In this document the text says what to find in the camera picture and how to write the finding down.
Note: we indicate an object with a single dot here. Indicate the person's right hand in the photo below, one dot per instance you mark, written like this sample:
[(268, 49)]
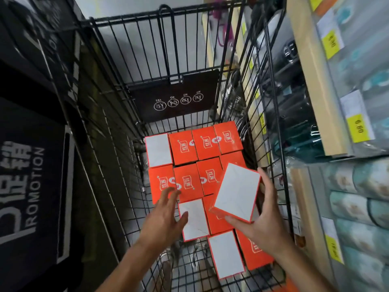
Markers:
[(269, 221)]

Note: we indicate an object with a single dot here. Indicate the person's left hand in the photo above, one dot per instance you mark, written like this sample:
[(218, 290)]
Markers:
[(159, 221)]

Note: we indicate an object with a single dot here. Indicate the person's right thumb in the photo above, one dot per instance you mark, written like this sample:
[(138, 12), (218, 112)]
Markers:
[(238, 224)]

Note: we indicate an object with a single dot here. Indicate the row of teal tissue packs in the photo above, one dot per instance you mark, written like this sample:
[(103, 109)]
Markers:
[(361, 215)]

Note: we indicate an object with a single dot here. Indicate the person's right forearm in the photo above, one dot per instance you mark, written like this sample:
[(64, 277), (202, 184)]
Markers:
[(301, 270)]

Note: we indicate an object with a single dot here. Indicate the person's left forearm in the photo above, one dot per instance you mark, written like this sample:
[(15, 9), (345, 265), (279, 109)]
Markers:
[(130, 267)]

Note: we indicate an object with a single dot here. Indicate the yellow white price label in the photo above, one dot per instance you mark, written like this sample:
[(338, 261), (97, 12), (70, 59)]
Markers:
[(358, 118), (330, 33), (332, 240)]

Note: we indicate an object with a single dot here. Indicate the black cart sign plate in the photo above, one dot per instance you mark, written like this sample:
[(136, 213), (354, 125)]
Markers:
[(179, 97)]

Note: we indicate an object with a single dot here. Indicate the stack of pale tissue packs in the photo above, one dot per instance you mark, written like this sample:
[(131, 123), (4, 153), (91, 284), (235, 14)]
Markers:
[(364, 66)]

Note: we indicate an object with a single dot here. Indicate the black display stand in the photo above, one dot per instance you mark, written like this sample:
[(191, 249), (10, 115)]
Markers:
[(30, 148)]

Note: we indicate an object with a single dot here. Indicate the dark packaged goods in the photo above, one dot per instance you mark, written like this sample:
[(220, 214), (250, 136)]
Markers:
[(291, 97)]

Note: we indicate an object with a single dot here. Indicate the group of orange boxes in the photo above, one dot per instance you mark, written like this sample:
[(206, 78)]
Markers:
[(188, 179)]

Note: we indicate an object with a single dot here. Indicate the pink hanging item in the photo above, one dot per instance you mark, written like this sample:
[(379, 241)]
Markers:
[(223, 21)]

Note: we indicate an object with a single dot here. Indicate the orange white carton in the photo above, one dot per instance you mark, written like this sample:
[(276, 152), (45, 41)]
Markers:
[(238, 191)]

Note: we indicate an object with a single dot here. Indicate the person's left thumb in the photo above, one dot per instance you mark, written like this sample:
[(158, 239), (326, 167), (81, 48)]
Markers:
[(181, 221)]

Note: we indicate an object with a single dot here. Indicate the wooden shelf board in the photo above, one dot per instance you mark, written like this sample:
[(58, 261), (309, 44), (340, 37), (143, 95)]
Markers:
[(319, 82), (313, 215)]

